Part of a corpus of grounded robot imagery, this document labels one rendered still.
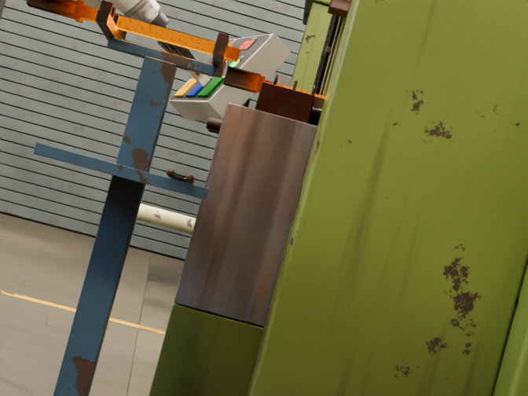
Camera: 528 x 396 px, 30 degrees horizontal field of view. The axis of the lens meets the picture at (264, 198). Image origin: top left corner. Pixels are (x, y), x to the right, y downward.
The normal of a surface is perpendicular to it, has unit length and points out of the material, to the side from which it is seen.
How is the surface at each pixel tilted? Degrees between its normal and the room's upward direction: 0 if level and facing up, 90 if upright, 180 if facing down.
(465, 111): 90
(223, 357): 90
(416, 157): 90
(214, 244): 90
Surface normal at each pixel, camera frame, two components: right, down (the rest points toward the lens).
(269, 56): 0.41, 0.10
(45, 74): 0.10, 0.01
